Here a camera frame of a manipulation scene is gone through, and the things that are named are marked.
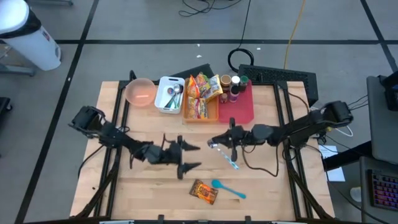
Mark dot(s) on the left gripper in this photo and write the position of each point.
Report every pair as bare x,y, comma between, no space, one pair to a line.
161,155

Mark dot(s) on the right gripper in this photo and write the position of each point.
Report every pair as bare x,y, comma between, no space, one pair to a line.
255,135

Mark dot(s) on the taco mix packet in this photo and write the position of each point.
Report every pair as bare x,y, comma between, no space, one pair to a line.
203,191

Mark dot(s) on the teal plastic spoon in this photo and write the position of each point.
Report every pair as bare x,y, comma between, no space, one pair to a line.
218,184

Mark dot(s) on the blue ramen pack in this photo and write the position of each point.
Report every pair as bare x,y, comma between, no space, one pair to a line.
197,108

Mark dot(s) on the purple label spice bottle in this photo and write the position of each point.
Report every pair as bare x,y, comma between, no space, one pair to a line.
234,95

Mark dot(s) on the yellow ramen pack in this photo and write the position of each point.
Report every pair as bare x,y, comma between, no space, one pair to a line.
215,87

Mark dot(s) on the green lid spice jar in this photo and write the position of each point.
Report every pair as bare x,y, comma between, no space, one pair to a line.
244,83

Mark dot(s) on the green and red ramen pack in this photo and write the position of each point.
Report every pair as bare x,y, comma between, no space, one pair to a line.
202,82

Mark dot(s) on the spoon with brown bowl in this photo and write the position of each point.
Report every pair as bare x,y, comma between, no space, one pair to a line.
181,88

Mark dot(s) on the rainbow spoon pink bowl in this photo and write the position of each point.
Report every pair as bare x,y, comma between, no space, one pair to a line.
170,91

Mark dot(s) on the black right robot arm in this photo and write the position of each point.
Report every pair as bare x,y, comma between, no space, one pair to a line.
311,121

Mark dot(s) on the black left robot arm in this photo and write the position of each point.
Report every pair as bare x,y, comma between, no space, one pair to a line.
118,138

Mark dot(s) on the orange plastic bin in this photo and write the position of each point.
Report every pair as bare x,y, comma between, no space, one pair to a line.
214,109

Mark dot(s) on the pink plastic bin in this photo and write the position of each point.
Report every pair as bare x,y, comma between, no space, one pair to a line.
239,109

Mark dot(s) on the white plastic bin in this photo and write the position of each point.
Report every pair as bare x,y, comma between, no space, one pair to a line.
161,93

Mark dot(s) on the black flat board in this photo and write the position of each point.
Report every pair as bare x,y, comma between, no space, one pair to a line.
199,71

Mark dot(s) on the pink translucent bowl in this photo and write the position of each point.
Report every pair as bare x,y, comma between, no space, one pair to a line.
140,91

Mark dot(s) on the white paper sheet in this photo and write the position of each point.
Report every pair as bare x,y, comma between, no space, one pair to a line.
337,174

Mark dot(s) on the black desk leg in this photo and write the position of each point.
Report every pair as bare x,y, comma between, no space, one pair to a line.
345,157

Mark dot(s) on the white computer mouse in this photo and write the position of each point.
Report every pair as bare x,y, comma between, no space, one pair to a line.
356,194

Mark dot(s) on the grey desk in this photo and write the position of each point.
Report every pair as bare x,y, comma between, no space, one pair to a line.
382,130
365,214

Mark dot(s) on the backlit black keyboard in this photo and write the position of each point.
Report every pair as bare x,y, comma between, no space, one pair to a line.
385,189

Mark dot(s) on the black desktop equipment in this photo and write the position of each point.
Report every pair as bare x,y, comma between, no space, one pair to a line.
391,93

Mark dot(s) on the white trash can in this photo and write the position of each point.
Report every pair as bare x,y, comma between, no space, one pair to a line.
34,46

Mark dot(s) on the black aluminium table frame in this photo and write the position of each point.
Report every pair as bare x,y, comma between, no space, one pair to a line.
120,99

